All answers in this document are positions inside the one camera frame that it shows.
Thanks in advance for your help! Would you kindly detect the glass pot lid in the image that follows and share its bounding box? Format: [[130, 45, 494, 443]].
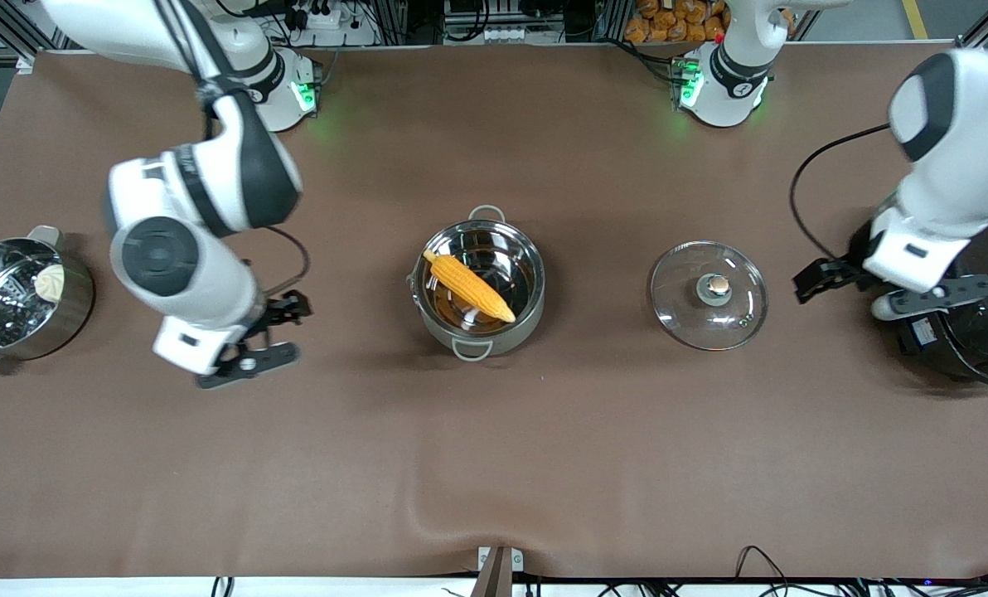
[[648, 240, 770, 352]]

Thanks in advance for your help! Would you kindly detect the yellow corn cob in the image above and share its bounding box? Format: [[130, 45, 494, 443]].
[[423, 250, 518, 325]]

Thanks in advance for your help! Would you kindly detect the steel steamer pot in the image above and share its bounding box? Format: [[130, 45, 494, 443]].
[[0, 225, 95, 374]]

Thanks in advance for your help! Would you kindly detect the black rice cooker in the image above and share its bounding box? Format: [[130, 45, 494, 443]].
[[850, 214, 988, 391]]

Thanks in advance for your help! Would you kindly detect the white steamed bun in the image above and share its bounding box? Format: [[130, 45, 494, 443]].
[[33, 263, 66, 302]]

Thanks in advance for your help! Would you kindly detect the brown table mat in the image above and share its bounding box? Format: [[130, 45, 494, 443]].
[[0, 43, 988, 581]]

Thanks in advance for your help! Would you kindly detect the white power strip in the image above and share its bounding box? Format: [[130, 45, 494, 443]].
[[281, 0, 347, 31]]

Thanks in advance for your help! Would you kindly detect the bag of orange snacks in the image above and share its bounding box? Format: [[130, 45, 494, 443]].
[[624, 0, 795, 45]]

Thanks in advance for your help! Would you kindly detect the steel pot with handles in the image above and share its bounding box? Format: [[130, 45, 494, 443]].
[[411, 205, 547, 362]]

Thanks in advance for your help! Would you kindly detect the black looped floor cable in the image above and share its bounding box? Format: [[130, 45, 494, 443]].
[[733, 545, 795, 597]]

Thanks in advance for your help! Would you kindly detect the metal table edge bracket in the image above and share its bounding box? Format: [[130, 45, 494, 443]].
[[477, 545, 525, 597]]

